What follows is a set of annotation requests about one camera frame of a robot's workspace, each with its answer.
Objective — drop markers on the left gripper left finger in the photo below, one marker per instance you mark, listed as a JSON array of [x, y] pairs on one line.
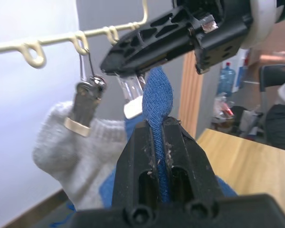
[[135, 161]]

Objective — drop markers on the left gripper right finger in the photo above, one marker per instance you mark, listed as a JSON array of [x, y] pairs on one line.
[[187, 161]]

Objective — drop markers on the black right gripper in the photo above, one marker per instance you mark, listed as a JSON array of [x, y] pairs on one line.
[[223, 40]]

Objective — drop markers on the blue sock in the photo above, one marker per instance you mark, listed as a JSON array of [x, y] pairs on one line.
[[156, 95]]

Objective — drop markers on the metal clothes clip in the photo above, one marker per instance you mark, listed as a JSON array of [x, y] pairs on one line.
[[85, 107], [133, 108]]

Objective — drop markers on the grey sock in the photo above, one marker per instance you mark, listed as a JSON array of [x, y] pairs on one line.
[[69, 161]]

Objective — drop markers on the pile of bags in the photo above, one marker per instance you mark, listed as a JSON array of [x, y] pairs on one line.
[[230, 114]]

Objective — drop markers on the blue water bottle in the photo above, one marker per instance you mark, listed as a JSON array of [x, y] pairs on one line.
[[225, 79]]

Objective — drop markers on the blue floor tape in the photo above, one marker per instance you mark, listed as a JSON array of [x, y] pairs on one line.
[[61, 215]]

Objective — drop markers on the person in black trousers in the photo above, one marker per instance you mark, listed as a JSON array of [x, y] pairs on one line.
[[281, 126]]

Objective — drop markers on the black chair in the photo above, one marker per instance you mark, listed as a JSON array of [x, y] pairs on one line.
[[275, 76]]

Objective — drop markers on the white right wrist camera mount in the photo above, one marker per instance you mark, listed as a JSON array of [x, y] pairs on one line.
[[263, 21]]

